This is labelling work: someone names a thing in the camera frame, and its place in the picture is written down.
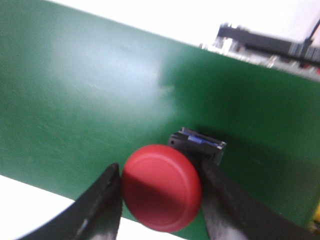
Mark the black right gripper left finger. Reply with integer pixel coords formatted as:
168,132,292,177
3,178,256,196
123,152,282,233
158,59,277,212
20,163,123,240

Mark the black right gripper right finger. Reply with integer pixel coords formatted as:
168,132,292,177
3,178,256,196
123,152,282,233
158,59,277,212
198,160,319,240

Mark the red mushroom push button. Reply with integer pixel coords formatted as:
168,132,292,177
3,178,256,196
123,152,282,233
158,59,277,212
120,126,227,233

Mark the yellow plastic tray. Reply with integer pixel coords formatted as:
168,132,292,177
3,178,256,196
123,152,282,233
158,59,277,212
309,204,320,235

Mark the green conveyor belt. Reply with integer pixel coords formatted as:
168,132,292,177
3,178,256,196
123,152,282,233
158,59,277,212
0,0,320,240

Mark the aluminium conveyor frame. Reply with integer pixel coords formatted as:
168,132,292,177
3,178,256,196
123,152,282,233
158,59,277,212
199,21,320,82

